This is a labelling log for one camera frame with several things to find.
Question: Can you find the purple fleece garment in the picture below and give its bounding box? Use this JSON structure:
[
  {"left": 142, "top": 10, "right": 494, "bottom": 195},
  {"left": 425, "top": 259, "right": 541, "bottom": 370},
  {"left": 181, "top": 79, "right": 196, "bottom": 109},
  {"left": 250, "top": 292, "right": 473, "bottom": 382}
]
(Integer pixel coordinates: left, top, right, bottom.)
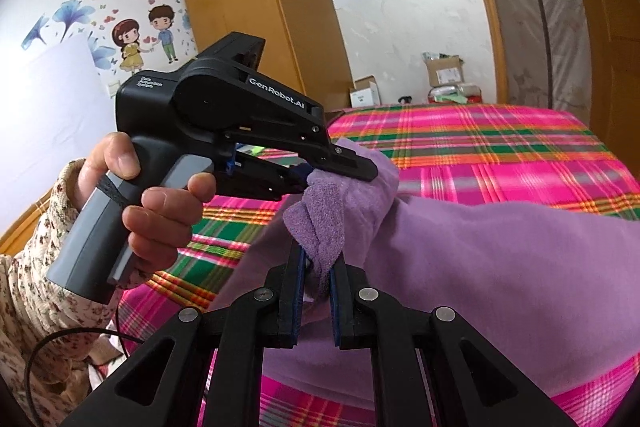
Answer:
[{"left": 213, "top": 147, "right": 639, "bottom": 408}]

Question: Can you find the floral sleeve left forearm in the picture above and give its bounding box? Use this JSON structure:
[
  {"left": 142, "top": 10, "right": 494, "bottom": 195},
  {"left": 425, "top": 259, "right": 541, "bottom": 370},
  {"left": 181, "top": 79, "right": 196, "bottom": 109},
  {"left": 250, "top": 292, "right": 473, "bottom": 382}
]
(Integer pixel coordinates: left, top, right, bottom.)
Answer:
[{"left": 1, "top": 159, "right": 125, "bottom": 426}]

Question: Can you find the person's left hand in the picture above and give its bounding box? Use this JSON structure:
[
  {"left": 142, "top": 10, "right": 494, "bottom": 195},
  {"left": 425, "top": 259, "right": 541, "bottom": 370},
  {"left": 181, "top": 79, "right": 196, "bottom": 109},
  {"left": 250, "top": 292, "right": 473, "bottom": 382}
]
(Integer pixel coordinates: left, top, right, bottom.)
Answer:
[{"left": 70, "top": 132, "right": 216, "bottom": 274}]

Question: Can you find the white cardboard box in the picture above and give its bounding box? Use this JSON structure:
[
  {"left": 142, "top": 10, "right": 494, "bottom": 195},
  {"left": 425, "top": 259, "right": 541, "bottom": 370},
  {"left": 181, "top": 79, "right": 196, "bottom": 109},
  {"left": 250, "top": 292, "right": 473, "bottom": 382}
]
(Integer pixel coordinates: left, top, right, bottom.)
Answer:
[{"left": 349, "top": 76, "right": 381, "bottom": 108}]

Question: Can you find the brown cardboard box with label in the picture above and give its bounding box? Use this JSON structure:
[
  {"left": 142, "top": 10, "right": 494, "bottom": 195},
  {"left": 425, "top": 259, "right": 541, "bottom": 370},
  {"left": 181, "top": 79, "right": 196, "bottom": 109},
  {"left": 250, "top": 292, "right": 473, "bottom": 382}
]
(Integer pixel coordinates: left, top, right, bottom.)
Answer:
[{"left": 422, "top": 52, "right": 464, "bottom": 87}]

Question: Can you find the wooden wardrobe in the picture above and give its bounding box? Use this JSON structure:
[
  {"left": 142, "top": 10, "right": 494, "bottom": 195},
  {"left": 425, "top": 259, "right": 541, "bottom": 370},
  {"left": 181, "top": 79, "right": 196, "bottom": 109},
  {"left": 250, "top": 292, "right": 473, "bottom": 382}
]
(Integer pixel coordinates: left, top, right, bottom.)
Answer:
[{"left": 186, "top": 0, "right": 352, "bottom": 112}]

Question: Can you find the pink green plaid tablecloth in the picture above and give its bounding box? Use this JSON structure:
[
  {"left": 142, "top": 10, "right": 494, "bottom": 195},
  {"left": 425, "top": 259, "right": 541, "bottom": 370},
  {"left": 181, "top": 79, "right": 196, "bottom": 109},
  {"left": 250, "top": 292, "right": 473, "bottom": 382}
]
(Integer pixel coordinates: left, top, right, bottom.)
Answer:
[{"left": 117, "top": 102, "right": 640, "bottom": 427}]

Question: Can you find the grey zippered door curtain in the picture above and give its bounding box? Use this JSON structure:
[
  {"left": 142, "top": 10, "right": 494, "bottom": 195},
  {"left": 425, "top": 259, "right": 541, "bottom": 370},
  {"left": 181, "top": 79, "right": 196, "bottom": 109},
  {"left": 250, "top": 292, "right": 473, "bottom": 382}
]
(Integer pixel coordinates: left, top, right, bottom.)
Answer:
[{"left": 495, "top": 0, "right": 591, "bottom": 124}]

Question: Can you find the wooden door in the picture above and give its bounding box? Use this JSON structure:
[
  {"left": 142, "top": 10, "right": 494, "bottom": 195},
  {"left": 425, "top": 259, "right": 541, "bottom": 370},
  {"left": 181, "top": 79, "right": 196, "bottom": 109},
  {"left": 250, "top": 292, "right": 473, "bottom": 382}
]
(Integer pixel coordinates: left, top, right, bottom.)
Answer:
[{"left": 582, "top": 0, "right": 639, "bottom": 176}]

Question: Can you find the cartoon children wall sticker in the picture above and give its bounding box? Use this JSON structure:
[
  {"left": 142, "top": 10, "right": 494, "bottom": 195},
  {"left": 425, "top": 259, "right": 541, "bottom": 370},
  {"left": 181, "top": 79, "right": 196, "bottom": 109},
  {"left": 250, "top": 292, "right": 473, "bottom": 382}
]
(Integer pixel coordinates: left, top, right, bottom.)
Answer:
[{"left": 21, "top": 0, "right": 196, "bottom": 83}]

